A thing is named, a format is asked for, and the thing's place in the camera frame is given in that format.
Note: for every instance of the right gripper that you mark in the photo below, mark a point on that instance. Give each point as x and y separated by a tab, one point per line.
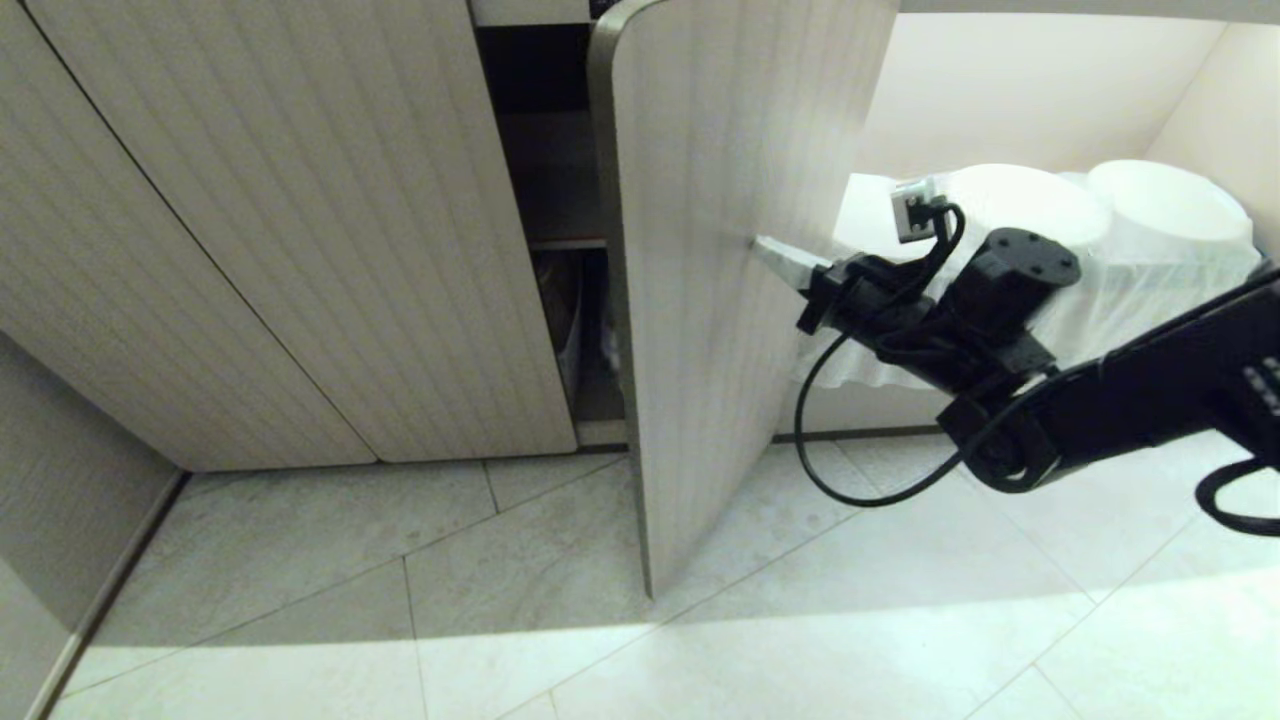
890	315

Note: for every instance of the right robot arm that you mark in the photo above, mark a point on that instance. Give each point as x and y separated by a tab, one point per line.
1150	390

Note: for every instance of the open wood cabinet door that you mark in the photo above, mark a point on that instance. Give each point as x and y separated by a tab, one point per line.
720	260

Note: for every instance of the dark items inside cabinet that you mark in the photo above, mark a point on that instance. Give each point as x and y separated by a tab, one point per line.
572	310

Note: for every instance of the wood kitchen cabinet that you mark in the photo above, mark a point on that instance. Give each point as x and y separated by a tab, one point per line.
545	170

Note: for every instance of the closed wood cabinet door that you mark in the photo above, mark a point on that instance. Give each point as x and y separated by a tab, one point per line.
330	220
130	300

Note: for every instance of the white bowl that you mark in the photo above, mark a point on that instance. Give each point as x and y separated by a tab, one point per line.
1165	205

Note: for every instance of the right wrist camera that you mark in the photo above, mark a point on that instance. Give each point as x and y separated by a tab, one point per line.
912	212

